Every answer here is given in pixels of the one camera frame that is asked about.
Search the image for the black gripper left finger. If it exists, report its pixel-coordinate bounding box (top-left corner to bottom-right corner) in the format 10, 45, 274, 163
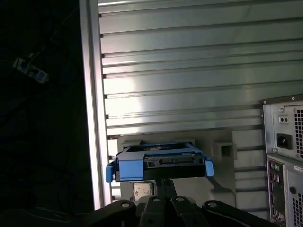
94, 179, 167, 227

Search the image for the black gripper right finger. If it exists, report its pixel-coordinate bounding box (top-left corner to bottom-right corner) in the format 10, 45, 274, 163
165, 179, 279, 227

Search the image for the hard disk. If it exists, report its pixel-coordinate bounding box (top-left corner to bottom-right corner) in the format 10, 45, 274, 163
105, 140, 215, 183

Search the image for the silver CPU chip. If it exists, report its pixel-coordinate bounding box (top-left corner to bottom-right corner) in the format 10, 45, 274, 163
133, 181, 152, 202

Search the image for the grey parts rack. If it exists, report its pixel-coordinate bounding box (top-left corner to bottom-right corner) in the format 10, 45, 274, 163
116, 129, 238, 210

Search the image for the black open PC case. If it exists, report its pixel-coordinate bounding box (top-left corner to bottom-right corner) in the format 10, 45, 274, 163
260, 94, 303, 227

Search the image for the grey power supply unit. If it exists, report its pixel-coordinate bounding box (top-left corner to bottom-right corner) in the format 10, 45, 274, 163
272, 105, 303, 159

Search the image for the white power strip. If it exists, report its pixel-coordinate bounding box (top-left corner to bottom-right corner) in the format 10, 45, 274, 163
13, 56, 50, 84

